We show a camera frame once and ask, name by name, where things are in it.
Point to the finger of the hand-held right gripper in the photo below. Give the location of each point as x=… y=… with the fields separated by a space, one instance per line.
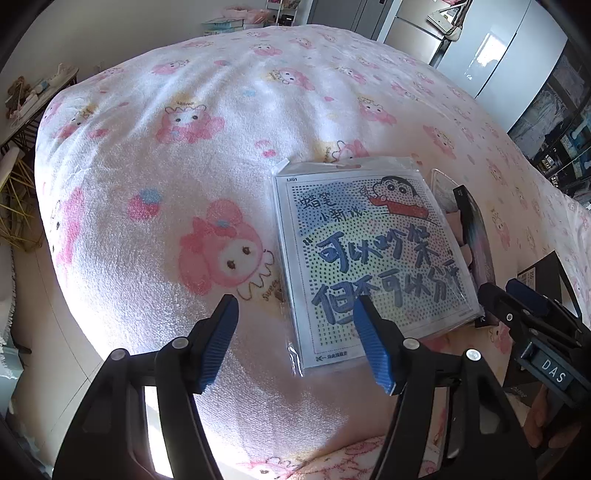
x=526 y=293
x=496 y=300

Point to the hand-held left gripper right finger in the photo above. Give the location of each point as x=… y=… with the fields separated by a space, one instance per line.
x=376 y=350

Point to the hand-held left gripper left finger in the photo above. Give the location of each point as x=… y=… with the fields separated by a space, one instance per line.
x=217 y=344

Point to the black storage box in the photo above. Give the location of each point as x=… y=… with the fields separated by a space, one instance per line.
x=538 y=267

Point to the cartoon diamond painting kit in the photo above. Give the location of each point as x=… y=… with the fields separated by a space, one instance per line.
x=369 y=230

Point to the person's right hand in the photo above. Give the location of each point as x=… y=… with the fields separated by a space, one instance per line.
x=538 y=424

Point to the clear cartoon case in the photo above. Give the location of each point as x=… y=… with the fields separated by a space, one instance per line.
x=443 y=194

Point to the glass display cabinet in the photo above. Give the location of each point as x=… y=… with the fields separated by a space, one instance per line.
x=563 y=134

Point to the white lace cloth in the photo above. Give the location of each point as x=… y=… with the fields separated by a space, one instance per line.
x=11 y=314

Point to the pink cartoon printed blanket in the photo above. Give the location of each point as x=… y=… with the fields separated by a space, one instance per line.
x=184 y=138

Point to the silver fridge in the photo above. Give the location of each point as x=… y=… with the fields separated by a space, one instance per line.
x=498 y=55

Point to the white bag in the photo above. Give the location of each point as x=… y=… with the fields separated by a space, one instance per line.
x=445 y=23

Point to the cluttered side table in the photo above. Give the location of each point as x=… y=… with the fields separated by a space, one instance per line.
x=32 y=106

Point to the grey door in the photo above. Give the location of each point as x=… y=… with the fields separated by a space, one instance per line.
x=351 y=18

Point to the stack of pastel boxes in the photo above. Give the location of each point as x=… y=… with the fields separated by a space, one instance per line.
x=244 y=21

